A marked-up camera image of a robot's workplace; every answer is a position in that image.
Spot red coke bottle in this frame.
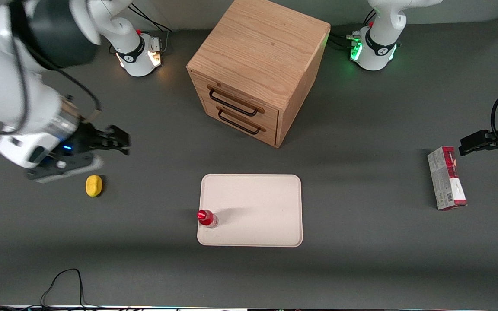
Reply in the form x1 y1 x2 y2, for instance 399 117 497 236
196 209 219 228

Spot wooden drawer cabinet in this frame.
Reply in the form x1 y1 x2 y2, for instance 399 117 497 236
186 0 331 149

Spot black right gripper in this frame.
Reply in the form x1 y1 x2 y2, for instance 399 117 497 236
65 123 131 161

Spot black arm base cables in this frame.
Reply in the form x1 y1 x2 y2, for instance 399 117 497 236
329 9 377 51
109 4 173 55

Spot black metal drawer handle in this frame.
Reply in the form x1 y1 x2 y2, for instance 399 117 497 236
207 86 265 117
217 107 266 136

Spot red and white carton box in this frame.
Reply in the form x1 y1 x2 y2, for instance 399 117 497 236
427 146 468 211

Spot thin black cable loop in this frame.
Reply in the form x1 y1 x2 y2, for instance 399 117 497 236
0 268 102 311

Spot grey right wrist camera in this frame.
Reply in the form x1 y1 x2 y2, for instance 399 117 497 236
26 154 105 183

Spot yellow lemon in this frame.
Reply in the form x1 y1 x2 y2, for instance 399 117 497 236
85 175 103 198

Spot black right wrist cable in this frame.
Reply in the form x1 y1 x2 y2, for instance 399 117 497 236
9 0 103 139

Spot black left arm base cables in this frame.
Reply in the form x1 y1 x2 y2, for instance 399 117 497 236
329 9 377 51

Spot black right arm base cables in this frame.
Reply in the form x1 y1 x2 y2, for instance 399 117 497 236
109 4 173 55

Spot beige plastic tray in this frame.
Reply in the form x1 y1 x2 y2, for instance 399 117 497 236
197 174 304 248

